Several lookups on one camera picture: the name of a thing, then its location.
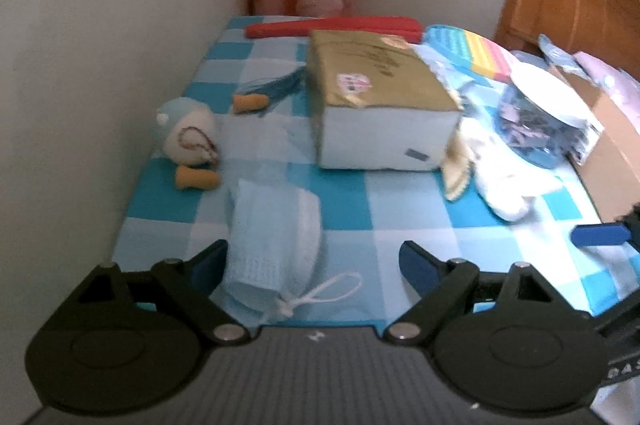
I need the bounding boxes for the blue and white plush toy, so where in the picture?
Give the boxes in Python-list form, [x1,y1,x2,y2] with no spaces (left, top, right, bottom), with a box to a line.
[155,97,221,166]

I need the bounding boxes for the rainbow pop bubble toy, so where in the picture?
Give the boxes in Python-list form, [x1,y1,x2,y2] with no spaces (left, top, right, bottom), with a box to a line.
[425,24,523,83]

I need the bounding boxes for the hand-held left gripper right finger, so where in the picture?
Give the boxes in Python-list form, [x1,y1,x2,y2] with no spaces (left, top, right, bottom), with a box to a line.
[382,240,597,348]

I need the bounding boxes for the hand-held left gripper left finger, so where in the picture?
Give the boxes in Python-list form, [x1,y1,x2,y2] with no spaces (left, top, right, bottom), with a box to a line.
[75,239,252,348]

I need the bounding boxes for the cream lace cloth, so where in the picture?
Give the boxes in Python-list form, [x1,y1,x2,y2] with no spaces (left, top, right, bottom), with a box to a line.
[440,135,476,202]

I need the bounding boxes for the clear jar with white lid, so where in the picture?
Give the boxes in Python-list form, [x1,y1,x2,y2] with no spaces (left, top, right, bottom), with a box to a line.
[492,64,606,170]

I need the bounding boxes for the golden tissue pack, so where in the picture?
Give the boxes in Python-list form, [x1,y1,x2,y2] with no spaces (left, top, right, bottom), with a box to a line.
[305,29,465,172]

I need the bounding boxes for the pink blanket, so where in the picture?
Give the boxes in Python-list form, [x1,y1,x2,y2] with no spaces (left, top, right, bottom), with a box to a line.
[572,51,640,126]

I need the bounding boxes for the orange foam plug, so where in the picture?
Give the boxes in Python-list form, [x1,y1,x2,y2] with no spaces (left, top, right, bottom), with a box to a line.
[174,167,222,192]
[232,92,269,116]

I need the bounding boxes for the red flat plastic object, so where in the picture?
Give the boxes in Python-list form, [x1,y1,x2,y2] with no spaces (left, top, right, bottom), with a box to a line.
[244,16,426,43]

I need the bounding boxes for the blue floral pillow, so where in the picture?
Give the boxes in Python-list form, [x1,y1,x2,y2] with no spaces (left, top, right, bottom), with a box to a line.
[537,34,581,73]

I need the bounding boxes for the blue face mask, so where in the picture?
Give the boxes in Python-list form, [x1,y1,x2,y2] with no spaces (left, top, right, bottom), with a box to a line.
[220,179,363,323]

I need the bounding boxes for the blue checkered tablecloth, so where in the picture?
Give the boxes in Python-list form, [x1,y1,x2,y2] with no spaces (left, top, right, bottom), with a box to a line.
[111,16,621,321]

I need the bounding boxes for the cardboard box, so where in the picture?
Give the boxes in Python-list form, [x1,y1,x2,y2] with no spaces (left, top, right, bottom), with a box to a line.
[547,65,640,226]

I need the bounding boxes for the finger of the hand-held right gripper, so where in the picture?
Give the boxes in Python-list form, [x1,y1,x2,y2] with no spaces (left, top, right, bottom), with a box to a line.
[571,204,640,251]

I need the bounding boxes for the blue plastic shoe cover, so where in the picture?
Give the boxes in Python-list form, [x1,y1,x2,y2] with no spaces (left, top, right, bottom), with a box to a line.
[240,67,307,118]

